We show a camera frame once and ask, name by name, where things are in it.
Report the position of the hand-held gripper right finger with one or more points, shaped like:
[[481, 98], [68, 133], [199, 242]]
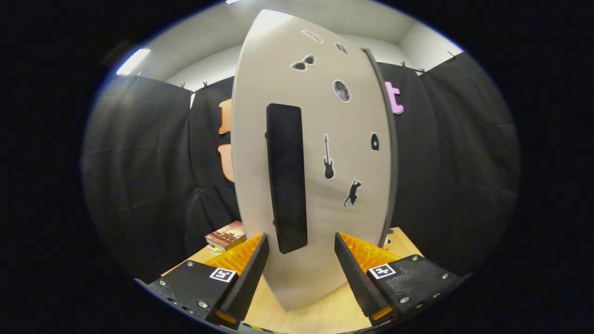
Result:
[[355, 278]]

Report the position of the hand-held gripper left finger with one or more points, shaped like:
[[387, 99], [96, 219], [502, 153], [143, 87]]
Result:
[[250, 278]]

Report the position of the beige shoe cabinet door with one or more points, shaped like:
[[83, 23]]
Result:
[[315, 222]]

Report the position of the dark grey shoe cabinet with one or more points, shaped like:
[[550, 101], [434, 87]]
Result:
[[393, 153]]

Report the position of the yellow book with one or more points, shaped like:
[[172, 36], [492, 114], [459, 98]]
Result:
[[216, 250]]

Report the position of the brown book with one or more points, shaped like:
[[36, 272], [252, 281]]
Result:
[[226, 234]]

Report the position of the black backdrop cloth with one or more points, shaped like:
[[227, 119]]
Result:
[[139, 162]]

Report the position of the narrow ceiling light strip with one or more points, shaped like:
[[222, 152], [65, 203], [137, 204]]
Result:
[[133, 61]]

